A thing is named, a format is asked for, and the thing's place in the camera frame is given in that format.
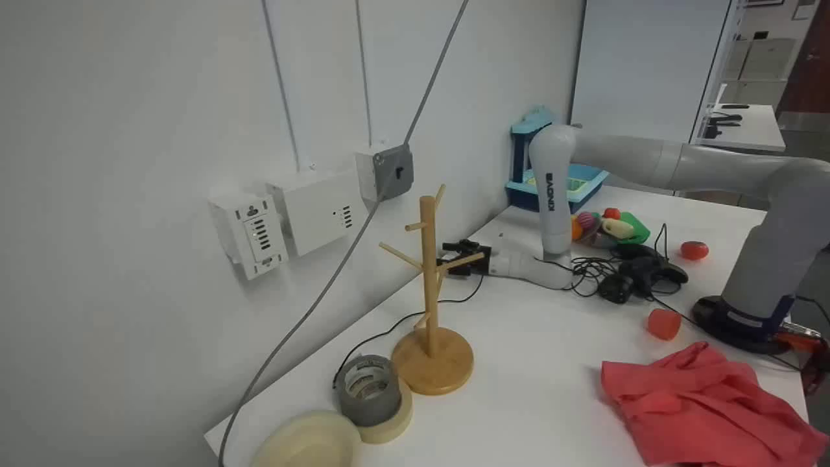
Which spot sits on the red shirt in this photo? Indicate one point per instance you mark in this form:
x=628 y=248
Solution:
x=691 y=406

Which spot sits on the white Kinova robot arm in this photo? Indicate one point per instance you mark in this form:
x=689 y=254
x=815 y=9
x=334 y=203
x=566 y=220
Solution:
x=553 y=171

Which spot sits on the grey junction box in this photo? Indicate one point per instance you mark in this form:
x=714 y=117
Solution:
x=385 y=171

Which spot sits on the wooden mug tree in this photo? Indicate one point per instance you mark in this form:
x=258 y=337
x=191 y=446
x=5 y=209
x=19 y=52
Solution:
x=431 y=359

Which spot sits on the blue and white box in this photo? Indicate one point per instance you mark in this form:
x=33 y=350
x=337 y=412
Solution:
x=522 y=130

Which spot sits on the orange ball toy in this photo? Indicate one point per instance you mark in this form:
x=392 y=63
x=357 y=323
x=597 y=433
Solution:
x=577 y=232

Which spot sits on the pink ball toy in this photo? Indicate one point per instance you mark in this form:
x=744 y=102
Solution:
x=591 y=220

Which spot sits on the cream tape roll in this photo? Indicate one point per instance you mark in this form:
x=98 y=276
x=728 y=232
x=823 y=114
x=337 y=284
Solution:
x=398 y=427

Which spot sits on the small red toy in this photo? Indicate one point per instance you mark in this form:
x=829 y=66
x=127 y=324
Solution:
x=610 y=213

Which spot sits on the green vegetable toy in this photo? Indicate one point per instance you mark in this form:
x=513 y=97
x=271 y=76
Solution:
x=635 y=228

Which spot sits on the black game controller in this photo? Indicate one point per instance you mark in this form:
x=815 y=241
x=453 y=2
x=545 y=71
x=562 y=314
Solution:
x=653 y=270

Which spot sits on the red ball toy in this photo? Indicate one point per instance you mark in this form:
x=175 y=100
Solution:
x=666 y=324

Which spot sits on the red tomato toy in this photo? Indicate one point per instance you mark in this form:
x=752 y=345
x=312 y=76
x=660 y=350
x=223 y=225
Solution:
x=695 y=249

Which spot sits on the white board panel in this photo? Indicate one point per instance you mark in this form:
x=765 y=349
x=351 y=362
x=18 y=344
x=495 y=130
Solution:
x=651 y=69

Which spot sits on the white background table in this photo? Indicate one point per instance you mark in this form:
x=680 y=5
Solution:
x=754 y=130

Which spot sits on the brown wooden door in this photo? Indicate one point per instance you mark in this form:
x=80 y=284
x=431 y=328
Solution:
x=809 y=69

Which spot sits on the plain white wall box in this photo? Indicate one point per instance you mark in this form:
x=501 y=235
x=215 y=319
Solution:
x=316 y=210

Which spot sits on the white labelled wall box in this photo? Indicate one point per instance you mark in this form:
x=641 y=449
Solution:
x=261 y=235

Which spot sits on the white wall conduit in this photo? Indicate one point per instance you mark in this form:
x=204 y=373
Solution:
x=281 y=85
x=364 y=69

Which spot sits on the black blue robot base mount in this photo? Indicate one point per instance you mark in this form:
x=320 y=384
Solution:
x=736 y=324

